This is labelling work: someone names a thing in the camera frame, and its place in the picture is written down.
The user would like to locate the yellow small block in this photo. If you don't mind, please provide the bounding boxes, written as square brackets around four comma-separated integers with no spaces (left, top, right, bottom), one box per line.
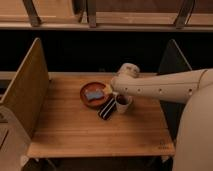
[103,84,113,94]

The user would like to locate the wooden upper shelf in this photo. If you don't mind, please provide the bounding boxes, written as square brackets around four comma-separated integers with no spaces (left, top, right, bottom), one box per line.
[0,0,213,33]

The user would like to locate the blue sponge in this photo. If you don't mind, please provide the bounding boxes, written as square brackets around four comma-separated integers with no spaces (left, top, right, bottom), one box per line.
[85,91,104,101]

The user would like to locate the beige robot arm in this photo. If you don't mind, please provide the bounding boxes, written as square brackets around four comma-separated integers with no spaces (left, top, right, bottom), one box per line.
[111,66,213,104]

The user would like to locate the white ceramic cup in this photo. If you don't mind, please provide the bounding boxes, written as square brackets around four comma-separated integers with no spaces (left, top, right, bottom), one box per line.
[115,94,133,114]

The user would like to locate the right dark side panel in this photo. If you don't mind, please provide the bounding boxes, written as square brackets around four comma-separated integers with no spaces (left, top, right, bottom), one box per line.
[158,39,192,140]

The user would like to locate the left wooden side panel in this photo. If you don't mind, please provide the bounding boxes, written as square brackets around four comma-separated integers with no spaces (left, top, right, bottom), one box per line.
[0,38,49,139]

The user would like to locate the brown round plate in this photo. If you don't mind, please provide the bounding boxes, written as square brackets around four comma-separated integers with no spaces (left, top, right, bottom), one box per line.
[80,82,112,108]

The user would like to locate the beige robot torso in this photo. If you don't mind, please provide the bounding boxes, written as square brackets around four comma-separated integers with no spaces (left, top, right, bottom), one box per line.
[172,85,213,171]

